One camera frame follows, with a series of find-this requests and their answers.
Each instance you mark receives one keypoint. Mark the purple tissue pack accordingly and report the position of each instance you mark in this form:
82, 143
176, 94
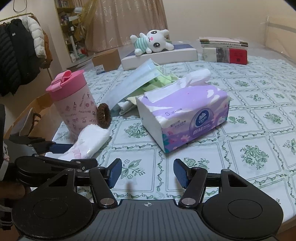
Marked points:
185, 109

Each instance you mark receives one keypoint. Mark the blue face mask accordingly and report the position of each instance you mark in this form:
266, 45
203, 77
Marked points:
134, 81

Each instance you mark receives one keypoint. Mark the white cloth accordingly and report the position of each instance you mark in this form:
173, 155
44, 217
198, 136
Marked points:
126, 107

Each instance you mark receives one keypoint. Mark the brown jacket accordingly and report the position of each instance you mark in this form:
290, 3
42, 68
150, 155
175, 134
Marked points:
47, 51

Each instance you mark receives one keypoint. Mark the brown knitted hair scrunchie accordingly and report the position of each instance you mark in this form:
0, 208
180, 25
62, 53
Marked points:
99, 111

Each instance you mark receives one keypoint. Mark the beige curtain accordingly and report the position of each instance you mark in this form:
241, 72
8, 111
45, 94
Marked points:
129, 18

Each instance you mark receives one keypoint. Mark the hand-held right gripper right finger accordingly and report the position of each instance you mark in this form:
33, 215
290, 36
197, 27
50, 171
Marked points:
181, 172

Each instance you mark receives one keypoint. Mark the green cloth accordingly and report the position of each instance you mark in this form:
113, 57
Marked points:
161, 80

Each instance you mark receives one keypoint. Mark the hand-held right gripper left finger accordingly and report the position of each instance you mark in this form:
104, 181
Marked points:
115, 172

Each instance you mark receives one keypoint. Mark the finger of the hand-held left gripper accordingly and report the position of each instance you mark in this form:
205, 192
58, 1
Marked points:
76, 163
61, 147

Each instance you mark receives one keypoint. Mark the hanging jackets on rack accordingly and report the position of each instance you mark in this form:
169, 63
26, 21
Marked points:
23, 15

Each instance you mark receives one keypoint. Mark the cardboard box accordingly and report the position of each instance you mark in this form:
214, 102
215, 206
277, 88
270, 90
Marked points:
106, 59

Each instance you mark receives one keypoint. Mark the person's left hand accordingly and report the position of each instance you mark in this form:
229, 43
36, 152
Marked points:
12, 190

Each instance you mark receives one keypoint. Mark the wooden bookshelf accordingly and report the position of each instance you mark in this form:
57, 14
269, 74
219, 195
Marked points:
67, 14

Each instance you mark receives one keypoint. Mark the stack of books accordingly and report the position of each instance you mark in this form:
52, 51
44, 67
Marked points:
226, 54

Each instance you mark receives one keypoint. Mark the pink lidded cup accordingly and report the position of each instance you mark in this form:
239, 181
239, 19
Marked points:
74, 111

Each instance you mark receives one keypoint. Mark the white plush bunny toy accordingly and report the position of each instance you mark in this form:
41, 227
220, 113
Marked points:
155, 41

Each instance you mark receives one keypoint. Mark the black puffer jacket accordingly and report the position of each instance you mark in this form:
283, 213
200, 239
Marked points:
16, 55

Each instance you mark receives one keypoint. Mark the white flat box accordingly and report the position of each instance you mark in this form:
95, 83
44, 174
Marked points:
166, 59

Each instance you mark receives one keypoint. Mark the green floral tablecloth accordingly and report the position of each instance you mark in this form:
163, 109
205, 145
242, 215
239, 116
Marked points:
254, 129

